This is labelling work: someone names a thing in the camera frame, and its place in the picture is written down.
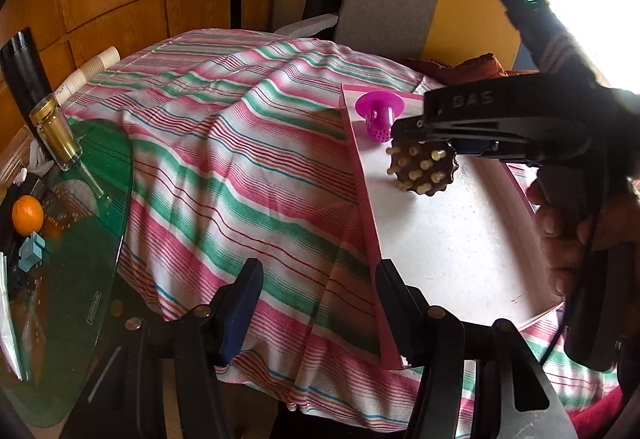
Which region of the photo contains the brown massage ball with pegs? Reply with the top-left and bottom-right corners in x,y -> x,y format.
386,141 -> 460,196

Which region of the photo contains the magenta plastic strainer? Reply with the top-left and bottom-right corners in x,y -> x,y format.
355,91 -> 405,143

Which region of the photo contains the stack of paper cups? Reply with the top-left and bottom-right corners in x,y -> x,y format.
55,46 -> 121,107

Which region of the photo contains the green glass table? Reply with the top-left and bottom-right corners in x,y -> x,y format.
0,119 -> 134,427

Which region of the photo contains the white foam piece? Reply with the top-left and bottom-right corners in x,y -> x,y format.
274,13 -> 338,38

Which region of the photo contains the pink-rimmed white tray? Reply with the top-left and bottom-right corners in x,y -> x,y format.
340,84 -> 563,370

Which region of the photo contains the small light blue box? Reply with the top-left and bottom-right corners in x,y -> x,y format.
17,230 -> 48,272

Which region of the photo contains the striped pink green blanket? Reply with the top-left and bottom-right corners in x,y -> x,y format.
55,29 -> 626,432

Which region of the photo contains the orange fruit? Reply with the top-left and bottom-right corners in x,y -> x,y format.
12,195 -> 44,236

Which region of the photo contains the grey yellow blue headboard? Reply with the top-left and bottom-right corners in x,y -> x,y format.
332,0 -> 523,70

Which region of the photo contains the window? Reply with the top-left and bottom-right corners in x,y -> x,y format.
550,0 -> 640,90

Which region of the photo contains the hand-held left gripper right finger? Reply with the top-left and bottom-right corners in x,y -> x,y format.
375,260 -> 576,439

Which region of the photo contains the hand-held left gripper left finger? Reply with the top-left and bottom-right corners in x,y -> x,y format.
60,258 -> 264,439

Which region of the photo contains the person's right hand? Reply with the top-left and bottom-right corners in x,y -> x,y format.
527,180 -> 592,299

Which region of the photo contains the gold-lidded glass jar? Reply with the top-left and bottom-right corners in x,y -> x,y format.
29,94 -> 83,172

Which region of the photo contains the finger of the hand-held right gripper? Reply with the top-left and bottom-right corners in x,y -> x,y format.
392,116 -> 591,164

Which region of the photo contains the brown padded jacket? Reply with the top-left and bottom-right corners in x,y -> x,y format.
405,53 -> 506,82

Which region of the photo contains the red cloth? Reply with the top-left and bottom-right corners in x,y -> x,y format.
570,389 -> 626,430

